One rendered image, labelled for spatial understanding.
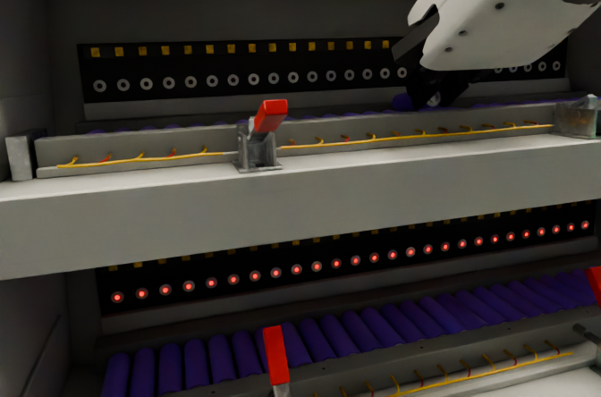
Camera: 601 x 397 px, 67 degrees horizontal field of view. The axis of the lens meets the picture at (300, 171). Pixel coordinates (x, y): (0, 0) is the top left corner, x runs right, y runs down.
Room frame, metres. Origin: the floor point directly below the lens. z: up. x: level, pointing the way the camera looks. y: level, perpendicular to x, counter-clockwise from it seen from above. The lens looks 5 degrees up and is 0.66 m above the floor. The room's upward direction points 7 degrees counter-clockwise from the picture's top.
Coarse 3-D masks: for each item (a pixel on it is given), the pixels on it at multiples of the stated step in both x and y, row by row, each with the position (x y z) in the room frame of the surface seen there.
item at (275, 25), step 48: (48, 0) 0.43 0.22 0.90; (96, 0) 0.44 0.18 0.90; (144, 0) 0.45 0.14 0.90; (192, 0) 0.46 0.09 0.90; (240, 0) 0.48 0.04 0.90; (288, 0) 0.49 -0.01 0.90; (336, 0) 0.50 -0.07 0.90; (384, 0) 0.52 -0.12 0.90; (96, 288) 0.43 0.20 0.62; (96, 336) 0.43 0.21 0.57
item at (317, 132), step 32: (192, 128) 0.31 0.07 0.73; (224, 128) 0.32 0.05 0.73; (288, 128) 0.33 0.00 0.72; (320, 128) 0.33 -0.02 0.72; (352, 128) 0.34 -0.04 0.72; (384, 128) 0.35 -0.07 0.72; (416, 128) 0.36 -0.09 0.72; (448, 128) 0.36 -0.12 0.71; (480, 128) 0.37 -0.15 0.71; (512, 128) 0.36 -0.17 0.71; (64, 160) 0.29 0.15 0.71; (96, 160) 0.30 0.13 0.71; (128, 160) 0.29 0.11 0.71; (160, 160) 0.29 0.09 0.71
